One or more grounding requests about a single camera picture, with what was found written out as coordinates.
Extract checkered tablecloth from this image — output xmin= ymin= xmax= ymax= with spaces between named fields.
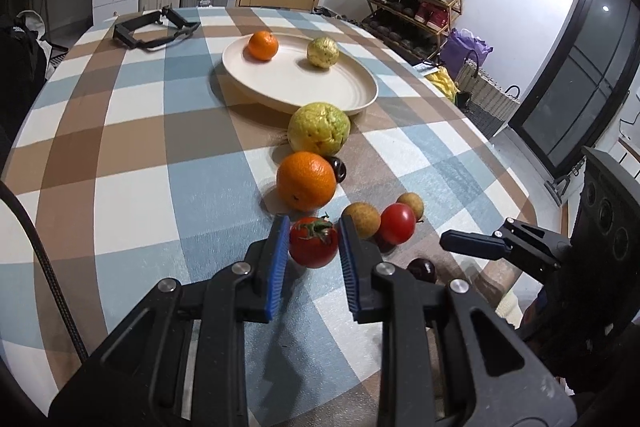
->
xmin=1 ymin=8 xmax=537 ymax=426

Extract woven basket bag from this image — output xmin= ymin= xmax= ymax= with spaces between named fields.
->
xmin=456 ymin=50 xmax=521 ymax=121

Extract small orange tangerine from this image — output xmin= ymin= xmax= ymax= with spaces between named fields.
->
xmin=246 ymin=30 xmax=279 ymax=62

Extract brown longan fruit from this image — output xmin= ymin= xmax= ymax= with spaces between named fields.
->
xmin=342 ymin=202 xmax=381 ymax=239
xmin=397 ymin=192 xmax=424 ymax=222

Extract smooth red tomato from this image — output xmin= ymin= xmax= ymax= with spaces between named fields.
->
xmin=376 ymin=202 xmax=416 ymax=246

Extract black cable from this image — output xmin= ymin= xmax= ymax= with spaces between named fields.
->
xmin=0 ymin=181 xmax=91 ymax=365

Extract large orange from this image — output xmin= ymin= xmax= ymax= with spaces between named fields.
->
xmin=277 ymin=152 xmax=337 ymax=212

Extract small yellow-green guava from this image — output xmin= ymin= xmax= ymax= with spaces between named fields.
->
xmin=307 ymin=37 xmax=340 ymax=69

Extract large yellow-green guava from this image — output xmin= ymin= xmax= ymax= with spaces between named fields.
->
xmin=288 ymin=102 xmax=350 ymax=156

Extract purple bag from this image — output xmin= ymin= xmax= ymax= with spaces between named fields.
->
xmin=439 ymin=28 xmax=494 ymax=79

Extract cream round plate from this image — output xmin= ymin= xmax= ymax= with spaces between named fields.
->
xmin=221 ymin=34 xmax=378 ymax=116

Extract black phone holder frame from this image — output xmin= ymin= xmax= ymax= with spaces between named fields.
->
xmin=113 ymin=6 xmax=201 ymax=51

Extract red tomato with stem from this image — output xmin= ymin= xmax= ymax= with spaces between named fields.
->
xmin=288 ymin=216 xmax=338 ymax=269

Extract dark purple plum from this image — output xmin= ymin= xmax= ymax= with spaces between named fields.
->
xmin=324 ymin=156 xmax=347 ymax=183
xmin=407 ymin=258 xmax=437 ymax=284

